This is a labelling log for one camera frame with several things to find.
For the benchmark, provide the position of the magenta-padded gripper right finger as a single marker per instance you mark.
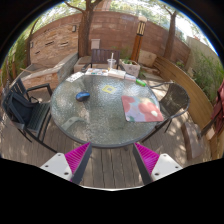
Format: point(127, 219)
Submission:
point(146, 156)

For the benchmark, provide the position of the red cloth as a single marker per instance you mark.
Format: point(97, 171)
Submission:
point(218, 110)

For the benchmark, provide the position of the slim tree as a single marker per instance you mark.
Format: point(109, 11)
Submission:
point(171, 33)

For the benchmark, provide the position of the beige stone slab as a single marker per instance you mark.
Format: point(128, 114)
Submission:
point(147, 58)

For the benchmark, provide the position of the black slatted armchair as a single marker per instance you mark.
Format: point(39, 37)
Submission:
point(23, 110)

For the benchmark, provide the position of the curved wooden bench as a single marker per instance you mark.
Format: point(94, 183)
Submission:
point(186, 86)

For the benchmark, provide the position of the small pale booklet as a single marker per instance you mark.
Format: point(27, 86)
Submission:
point(130, 77)

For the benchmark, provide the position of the colourful printed sheet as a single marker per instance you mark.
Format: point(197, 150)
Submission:
point(96, 71)

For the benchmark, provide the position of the blue computer mouse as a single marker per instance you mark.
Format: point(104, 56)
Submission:
point(82, 96)

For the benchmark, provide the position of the white wall box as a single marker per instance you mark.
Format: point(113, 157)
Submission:
point(95, 43)

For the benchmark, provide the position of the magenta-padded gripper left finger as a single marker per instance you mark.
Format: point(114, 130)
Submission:
point(78, 156)

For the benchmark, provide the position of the dark wooden chair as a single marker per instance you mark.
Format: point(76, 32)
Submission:
point(105, 56)

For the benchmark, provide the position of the small green packet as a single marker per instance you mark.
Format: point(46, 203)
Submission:
point(140, 82)

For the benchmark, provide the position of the thick forked tree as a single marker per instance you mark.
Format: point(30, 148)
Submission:
point(85, 30)

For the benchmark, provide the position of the clear plastic cup with straw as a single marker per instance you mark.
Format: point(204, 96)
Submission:
point(111, 64)

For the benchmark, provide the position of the brown stone block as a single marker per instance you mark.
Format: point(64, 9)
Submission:
point(192, 140)

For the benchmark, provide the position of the white planter box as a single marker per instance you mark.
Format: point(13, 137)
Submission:
point(131, 68)

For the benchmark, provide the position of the wooden garden lamp post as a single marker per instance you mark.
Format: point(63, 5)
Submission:
point(138, 40)

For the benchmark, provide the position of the dark wall lamp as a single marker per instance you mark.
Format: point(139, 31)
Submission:
point(74, 28)

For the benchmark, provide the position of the stone-clad garden counter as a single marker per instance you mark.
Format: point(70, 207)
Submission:
point(50, 76)

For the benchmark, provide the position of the floral mouse pad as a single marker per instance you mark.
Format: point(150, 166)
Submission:
point(141, 108)

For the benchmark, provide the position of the white book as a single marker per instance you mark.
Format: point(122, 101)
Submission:
point(116, 73)

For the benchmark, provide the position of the dark wicker armchair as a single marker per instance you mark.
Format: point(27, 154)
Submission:
point(173, 98)

